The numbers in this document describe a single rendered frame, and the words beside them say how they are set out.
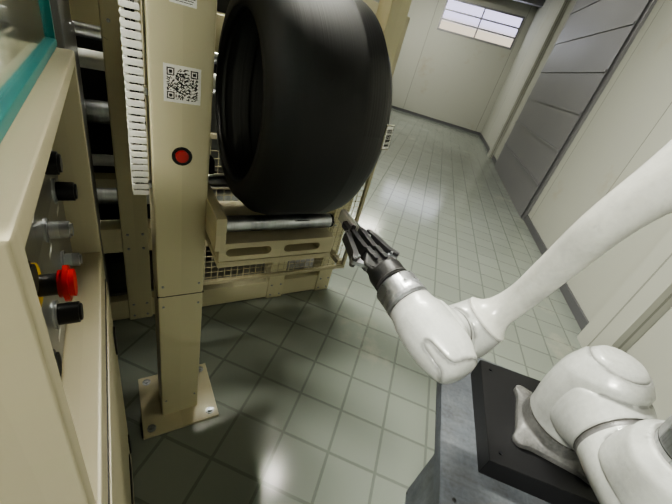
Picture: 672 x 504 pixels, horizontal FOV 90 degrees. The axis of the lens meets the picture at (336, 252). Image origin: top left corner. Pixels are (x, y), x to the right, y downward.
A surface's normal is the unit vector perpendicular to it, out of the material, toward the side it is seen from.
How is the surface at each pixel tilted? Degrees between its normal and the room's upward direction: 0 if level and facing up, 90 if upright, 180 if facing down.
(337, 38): 51
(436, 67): 90
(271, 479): 0
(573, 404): 89
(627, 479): 101
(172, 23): 90
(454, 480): 0
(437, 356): 67
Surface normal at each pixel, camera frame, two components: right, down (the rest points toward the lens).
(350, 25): 0.49, -0.25
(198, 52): 0.47, 0.56
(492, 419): 0.19, -0.82
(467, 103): -0.28, 0.45
